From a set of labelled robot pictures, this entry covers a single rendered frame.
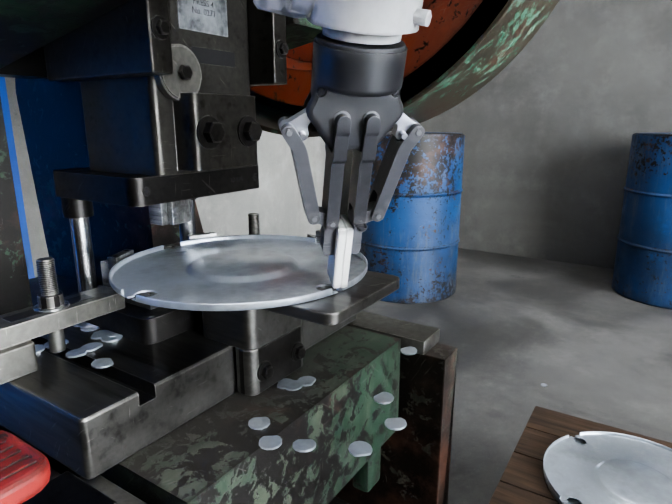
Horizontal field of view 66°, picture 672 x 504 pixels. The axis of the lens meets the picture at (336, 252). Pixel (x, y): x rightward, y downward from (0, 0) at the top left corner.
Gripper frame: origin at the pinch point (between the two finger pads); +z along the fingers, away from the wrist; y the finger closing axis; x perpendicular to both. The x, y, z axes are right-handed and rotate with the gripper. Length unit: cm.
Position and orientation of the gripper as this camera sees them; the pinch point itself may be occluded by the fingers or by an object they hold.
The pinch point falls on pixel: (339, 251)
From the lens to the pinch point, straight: 51.7
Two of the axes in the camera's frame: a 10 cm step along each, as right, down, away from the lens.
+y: 9.7, -0.6, 2.3
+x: -2.2, -5.4, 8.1
